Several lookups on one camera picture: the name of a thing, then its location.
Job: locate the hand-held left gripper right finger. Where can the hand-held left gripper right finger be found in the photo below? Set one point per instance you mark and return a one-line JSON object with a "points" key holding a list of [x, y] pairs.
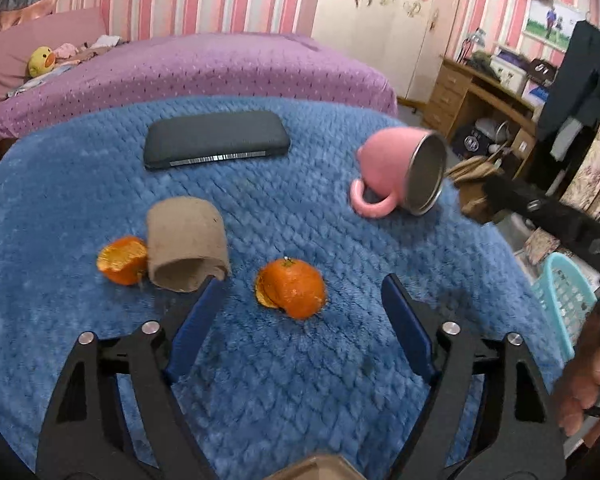
{"points": [[410, 331]]}

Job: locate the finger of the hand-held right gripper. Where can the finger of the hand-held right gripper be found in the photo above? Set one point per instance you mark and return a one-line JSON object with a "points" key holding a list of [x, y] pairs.
{"points": [[517, 197]]}

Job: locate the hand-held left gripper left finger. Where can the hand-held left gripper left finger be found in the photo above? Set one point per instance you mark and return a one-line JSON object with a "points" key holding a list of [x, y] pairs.
{"points": [[195, 321]]}

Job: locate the teal plastic basket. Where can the teal plastic basket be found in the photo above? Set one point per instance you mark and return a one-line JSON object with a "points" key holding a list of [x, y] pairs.
{"points": [[565, 300]]}

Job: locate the brown cardboard tube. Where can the brown cardboard tube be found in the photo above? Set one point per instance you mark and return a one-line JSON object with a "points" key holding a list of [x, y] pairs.
{"points": [[187, 250]]}

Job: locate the orange peel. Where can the orange peel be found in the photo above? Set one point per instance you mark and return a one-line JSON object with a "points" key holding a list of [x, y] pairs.
{"points": [[292, 287], [122, 260]]}

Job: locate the person's right hand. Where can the person's right hand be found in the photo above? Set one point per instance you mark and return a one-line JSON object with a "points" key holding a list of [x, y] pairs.
{"points": [[585, 385]]}

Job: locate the black bag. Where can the black bag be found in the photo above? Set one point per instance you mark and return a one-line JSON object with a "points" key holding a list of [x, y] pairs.
{"points": [[469, 140]]}

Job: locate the floral curtain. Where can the floral curtain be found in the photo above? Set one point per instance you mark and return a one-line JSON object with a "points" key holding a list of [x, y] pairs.
{"points": [[595, 170]]}

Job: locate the blue fleece blanket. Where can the blue fleece blanket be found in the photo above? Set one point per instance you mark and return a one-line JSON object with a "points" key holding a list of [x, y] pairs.
{"points": [[280, 390]]}

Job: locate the pink metal-lined cup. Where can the pink metal-lined cup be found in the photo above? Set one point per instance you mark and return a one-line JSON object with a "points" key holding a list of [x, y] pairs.
{"points": [[400, 172]]}

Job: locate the wooden desk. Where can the wooden desk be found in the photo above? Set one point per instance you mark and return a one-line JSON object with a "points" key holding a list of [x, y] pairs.
{"points": [[452, 95]]}

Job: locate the white storage box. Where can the white storage box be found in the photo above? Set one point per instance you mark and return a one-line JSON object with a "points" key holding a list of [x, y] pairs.
{"points": [[510, 72]]}

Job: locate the dark hanging jacket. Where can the dark hanging jacket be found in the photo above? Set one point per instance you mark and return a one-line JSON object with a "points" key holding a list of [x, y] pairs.
{"points": [[580, 75]]}

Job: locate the brown cardboard piece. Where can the brown cardboard piece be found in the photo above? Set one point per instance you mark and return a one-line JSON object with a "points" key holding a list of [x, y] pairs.
{"points": [[325, 469]]}

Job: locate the dark grey flat case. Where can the dark grey flat case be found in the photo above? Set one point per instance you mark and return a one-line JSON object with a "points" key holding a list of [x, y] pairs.
{"points": [[215, 145]]}

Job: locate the cream wardrobe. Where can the cream wardrobe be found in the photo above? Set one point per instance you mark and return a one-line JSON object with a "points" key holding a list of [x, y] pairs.
{"points": [[380, 30]]}

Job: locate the purple bedspread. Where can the purple bedspread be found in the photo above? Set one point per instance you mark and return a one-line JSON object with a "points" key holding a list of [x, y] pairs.
{"points": [[205, 70]]}

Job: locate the pile of clothes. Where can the pile of clothes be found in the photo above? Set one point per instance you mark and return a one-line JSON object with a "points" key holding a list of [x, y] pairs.
{"points": [[87, 49]]}

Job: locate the yellow duck plush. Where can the yellow duck plush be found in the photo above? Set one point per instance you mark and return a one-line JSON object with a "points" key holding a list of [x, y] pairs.
{"points": [[41, 62]]}

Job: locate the pink headboard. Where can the pink headboard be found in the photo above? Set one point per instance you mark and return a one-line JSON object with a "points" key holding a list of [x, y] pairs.
{"points": [[10, 55]]}

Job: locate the wall poster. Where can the wall poster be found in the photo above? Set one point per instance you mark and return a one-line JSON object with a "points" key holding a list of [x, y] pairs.
{"points": [[550, 25]]}

